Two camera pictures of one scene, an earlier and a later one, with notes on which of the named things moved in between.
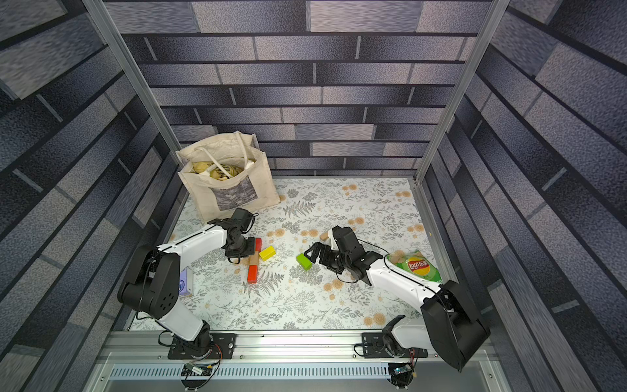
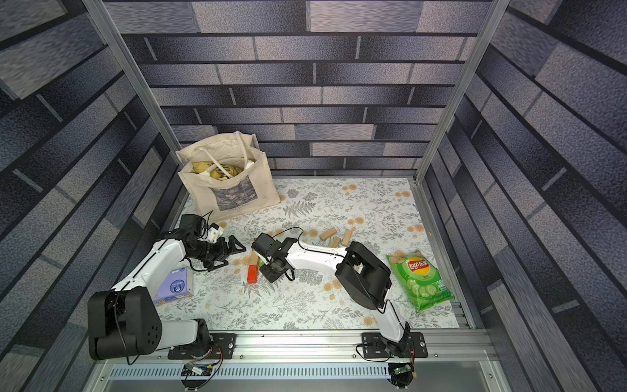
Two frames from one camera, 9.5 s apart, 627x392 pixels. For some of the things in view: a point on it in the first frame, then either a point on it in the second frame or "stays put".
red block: [253, 274] stays put
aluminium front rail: [138, 362] stays put
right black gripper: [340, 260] → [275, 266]
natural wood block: [254, 259] stays put
